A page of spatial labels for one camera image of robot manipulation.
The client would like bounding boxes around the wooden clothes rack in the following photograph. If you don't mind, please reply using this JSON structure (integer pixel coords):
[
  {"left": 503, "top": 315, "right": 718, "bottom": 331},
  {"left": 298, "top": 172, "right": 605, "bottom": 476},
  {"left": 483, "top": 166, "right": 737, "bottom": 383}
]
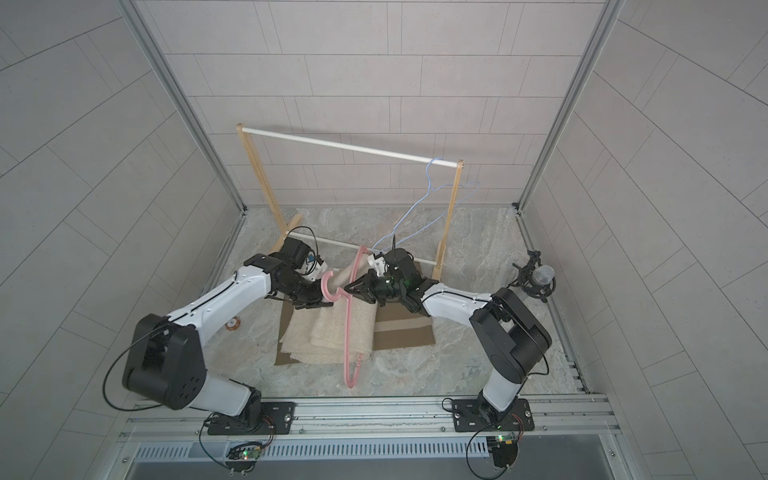
[{"left": 236, "top": 123, "right": 464, "bottom": 280}]

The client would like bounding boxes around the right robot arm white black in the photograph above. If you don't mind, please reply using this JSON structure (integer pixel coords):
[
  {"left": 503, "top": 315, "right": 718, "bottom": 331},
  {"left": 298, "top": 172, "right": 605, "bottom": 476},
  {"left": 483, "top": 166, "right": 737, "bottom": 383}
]
[{"left": 344, "top": 248, "right": 552, "bottom": 426}]

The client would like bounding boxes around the gold chess piece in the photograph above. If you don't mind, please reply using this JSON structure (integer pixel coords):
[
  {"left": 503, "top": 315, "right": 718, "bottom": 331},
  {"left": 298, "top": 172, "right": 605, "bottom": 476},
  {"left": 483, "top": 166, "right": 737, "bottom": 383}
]
[{"left": 225, "top": 317, "right": 241, "bottom": 331}]

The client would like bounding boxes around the right aluminium corner post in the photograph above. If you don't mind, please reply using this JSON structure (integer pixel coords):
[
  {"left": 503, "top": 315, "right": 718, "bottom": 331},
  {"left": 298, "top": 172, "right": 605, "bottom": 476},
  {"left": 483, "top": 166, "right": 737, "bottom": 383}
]
[{"left": 513, "top": 0, "right": 623, "bottom": 214}]

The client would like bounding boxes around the left aluminium corner post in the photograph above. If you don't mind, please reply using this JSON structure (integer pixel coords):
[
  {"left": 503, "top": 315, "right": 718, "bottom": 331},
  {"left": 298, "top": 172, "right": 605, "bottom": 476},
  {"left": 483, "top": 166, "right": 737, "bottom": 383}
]
[{"left": 115, "top": 0, "right": 247, "bottom": 215}]

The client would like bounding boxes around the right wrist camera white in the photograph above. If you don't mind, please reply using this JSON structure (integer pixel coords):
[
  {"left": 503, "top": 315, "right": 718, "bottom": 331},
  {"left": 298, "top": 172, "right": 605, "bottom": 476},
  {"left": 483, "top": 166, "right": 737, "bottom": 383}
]
[{"left": 367, "top": 254, "right": 388, "bottom": 277}]

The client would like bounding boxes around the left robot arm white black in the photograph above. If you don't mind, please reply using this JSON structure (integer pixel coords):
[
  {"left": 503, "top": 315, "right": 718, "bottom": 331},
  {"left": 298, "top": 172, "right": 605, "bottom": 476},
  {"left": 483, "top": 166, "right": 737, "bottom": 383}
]
[{"left": 122, "top": 238, "right": 330, "bottom": 428}]

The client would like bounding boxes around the pink plastic hanger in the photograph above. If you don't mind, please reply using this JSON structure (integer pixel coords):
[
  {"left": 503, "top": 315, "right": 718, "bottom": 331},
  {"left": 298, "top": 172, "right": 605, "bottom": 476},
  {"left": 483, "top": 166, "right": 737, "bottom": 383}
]
[{"left": 320, "top": 271, "right": 362, "bottom": 389}]

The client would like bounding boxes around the circuit board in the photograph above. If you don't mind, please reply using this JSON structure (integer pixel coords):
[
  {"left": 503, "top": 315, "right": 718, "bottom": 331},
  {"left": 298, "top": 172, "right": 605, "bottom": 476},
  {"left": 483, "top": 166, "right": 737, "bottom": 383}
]
[
  {"left": 486, "top": 436, "right": 519, "bottom": 469},
  {"left": 224, "top": 441, "right": 269, "bottom": 476}
]

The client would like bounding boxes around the right circuit board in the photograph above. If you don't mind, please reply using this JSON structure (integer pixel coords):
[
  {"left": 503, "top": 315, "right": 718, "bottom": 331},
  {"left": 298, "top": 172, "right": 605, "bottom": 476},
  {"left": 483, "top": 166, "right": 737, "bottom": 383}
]
[{"left": 486, "top": 436, "right": 519, "bottom": 469}]

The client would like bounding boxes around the beige scarf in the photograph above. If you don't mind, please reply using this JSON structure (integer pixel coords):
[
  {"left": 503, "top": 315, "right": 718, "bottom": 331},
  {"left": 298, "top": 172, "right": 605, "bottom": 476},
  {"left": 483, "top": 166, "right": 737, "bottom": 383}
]
[{"left": 279, "top": 263, "right": 379, "bottom": 365}]

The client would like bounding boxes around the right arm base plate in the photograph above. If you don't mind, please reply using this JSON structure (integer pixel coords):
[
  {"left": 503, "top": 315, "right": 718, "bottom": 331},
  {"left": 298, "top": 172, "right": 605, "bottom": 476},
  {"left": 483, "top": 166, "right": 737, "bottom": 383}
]
[{"left": 441, "top": 396, "right": 535, "bottom": 433}]

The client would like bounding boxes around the left circuit board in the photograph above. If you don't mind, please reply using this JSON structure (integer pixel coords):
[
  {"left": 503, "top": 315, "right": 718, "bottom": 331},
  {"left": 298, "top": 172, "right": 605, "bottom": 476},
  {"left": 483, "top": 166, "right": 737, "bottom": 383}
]
[{"left": 224, "top": 441, "right": 269, "bottom": 476}]

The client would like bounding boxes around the aluminium corner post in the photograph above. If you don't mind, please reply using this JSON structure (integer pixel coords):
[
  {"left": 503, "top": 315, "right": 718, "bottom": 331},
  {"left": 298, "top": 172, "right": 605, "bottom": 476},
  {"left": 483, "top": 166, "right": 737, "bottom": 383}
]
[
  {"left": 513, "top": 0, "right": 623, "bottom": 214},
  {"left": 115, "top": 0, "right": 247, "bottom": 215}
]

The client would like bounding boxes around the light blue wire hanger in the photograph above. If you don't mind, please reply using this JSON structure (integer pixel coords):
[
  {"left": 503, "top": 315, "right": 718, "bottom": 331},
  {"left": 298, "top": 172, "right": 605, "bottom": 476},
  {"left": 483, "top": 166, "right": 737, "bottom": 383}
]
[{"left": 371, "top": 158, "right": 479, "bottom": 253}]

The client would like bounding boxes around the brown striped scarf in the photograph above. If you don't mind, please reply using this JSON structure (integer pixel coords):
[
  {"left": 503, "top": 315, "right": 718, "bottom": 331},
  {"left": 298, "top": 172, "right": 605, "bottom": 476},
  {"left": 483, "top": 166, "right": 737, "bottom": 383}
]
[{"left": 274, "top": 299, "right": 437, "bottom": 366}]

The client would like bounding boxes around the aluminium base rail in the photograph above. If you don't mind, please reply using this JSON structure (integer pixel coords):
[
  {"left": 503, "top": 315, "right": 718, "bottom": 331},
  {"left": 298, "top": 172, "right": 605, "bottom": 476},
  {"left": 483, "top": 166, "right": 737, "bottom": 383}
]
[{"left": 117, "top": 394, "right": 621, "bottom": 442}]

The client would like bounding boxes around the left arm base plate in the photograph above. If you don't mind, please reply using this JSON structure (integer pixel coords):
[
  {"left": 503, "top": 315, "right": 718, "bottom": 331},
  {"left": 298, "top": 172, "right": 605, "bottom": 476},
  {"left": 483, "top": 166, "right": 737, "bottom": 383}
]
[{"left": 204, "top": 399, "right": 296, "bottom": 436}]

